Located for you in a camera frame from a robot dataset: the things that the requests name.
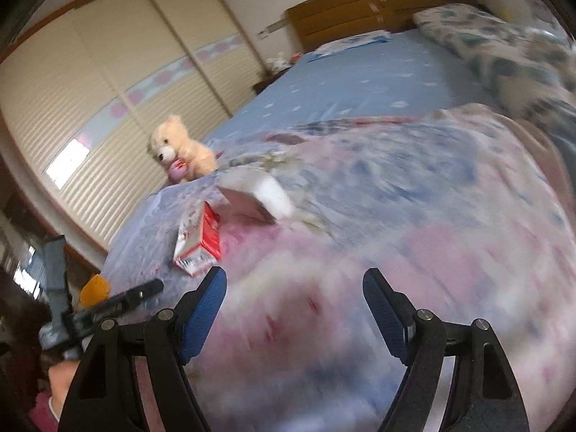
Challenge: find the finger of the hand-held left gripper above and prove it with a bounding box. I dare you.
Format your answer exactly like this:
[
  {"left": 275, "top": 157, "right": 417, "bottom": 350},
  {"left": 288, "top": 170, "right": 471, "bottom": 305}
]
[{"left": 90, "top": 278, "right": 165, "bottom": 320}]

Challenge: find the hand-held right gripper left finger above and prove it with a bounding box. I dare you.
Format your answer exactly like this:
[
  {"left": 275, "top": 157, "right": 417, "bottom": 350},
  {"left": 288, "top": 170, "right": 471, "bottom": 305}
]
[{"left": 58, "top": 266, "right": 228, "bottom": 432}]

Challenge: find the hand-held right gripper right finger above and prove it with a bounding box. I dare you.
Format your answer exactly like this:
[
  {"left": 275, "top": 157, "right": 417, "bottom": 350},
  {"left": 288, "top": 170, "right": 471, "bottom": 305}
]
[{"left": 362, "top": 267, "right": 532, "bottom": 432}]

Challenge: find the red and white carton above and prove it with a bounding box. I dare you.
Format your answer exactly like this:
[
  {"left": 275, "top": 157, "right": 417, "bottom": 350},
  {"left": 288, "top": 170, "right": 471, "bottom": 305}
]
[{"left": 173, "top": 200, "right": 223, "bottom": 278}]

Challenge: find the white paper box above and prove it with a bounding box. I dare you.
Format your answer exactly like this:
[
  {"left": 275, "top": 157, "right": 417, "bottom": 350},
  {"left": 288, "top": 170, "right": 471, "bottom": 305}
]
[{"left": 216, "top": 168, "right": 277, "bottom": 223}]

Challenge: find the person's left hand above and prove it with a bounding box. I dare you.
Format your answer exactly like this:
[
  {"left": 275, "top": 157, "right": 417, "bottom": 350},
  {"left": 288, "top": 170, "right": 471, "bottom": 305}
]
[{"left": 47, "top": 359, "right": 81, "bottom": 415}]

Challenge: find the pink floral blanket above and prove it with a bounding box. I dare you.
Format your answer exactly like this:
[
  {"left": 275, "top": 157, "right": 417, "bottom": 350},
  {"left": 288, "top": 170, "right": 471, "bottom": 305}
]
[{"left": 101, "top": 103, "right": 576, "bottom": 432}]

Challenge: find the cream teddy bear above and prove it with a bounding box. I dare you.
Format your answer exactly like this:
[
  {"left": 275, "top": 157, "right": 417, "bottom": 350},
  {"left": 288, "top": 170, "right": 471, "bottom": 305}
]
[{"left": 148, "top": 114, "right": 219, "bottom": 185}]

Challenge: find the cream sliding door wardrobe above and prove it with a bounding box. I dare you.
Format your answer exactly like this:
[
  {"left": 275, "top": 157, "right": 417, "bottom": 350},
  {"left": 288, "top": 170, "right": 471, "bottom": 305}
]
[{"left": 0, "top": 0, "right": 266, "bottom": 257}]

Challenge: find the blue bed sheet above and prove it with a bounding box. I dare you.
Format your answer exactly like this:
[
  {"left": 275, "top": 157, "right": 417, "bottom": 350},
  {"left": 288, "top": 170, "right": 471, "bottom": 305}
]
[{"left": 204, "top": 27, "right": 500, "bottom": 145}]

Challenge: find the blue and white pillow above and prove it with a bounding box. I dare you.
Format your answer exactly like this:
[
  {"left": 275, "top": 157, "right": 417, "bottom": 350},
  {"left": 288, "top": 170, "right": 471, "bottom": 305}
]
[{"left": 310, "top": 29, "right": 392, "bottom": 57}]

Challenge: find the white comforter with blue print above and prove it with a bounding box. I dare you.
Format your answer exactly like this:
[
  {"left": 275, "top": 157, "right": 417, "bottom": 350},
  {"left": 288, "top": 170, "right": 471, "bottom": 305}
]
[{"left": 411, "top": 2, "right": 576, "bottom": 145}]

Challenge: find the wooden headboard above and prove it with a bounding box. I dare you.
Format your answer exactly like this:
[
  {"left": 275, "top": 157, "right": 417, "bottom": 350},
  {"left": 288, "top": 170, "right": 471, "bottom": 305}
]
[{"left": 285, "top": 0, "right": 478, "bottom": 52}]

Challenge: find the white wall switch panel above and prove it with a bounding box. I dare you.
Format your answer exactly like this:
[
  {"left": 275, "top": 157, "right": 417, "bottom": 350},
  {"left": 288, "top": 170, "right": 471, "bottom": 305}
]
[{"left": 257, "top": 20, "right": 289, "bottom": 39}]

